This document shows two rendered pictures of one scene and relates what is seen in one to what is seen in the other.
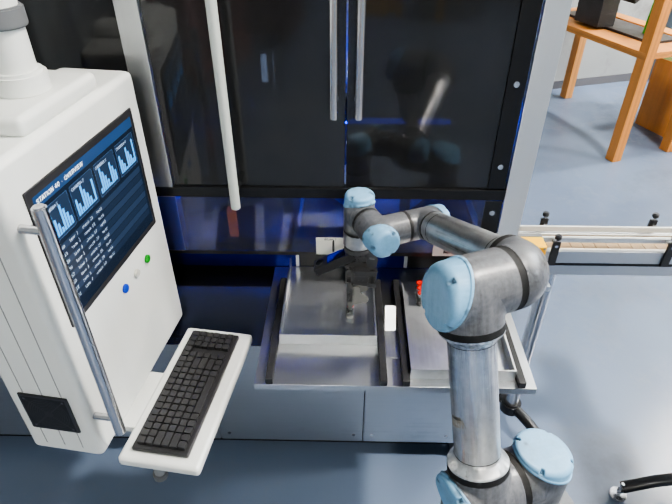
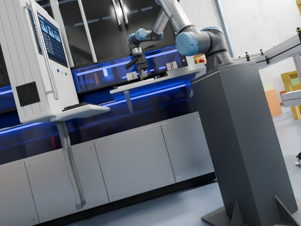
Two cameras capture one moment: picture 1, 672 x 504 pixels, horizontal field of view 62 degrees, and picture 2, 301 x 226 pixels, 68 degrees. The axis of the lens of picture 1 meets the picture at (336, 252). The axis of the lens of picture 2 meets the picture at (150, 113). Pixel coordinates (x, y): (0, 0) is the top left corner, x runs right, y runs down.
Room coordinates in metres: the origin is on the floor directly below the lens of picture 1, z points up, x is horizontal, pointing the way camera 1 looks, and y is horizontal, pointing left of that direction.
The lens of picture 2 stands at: (-0.51, 0.14, 0.64)
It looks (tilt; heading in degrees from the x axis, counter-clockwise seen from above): 2 degrees up; 354
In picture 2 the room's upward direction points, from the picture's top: 15 degrees counter-clockwise
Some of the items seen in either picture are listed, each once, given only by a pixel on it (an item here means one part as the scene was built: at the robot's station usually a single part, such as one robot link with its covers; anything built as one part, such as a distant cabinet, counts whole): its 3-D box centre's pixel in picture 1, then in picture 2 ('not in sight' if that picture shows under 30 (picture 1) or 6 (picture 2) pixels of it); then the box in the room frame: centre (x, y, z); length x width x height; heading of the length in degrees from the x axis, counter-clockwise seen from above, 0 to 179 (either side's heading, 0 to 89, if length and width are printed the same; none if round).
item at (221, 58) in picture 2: not in sight; (218, 62); (0.64, -0.41, 0.84); 0.15 x 0.15 x 0.10
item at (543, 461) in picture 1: (535, 468); (211, 41); (0.64, -0.40, 0.96); 0.13 x 0.12 x 0.14; 112
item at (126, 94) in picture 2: not in sight; (129, 102); (1.15, 0.10, 0.80); 0.34 x 0.03 x 0.13; 179
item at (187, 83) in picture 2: not in sight; (193, 86); (1.14, -0.40, 0.80); 0.34 x 0.03 x 0.13; 179
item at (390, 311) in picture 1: (391, 330); not in sight; (1.08, -0.15, 0.91); 0.14 x 0.03 x 0.06; 179
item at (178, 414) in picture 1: (190, 385); (85, 108); (0.97, 0.38, 0.82); 0.40 x 0.14 x 0.02; 171
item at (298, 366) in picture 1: (389, 322); (159, 84); (1.15, -0.15, 0.87); 0.70 x 0.48 x 0.02; 89
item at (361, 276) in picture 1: (360, 263); (140, 62); (1.16, -0.06, 1.07); 0.09 x 0.08 x 0.12; 89
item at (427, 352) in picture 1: (453, 327); (181, 74); (1.11, -0.32, 0.90); 0.34 x 0.26 x 0.04; 178
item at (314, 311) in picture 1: (329, 298); (135, 88); (1.23, 0.02, 0.90); 0.34 x 0.26 x 0.04; 179
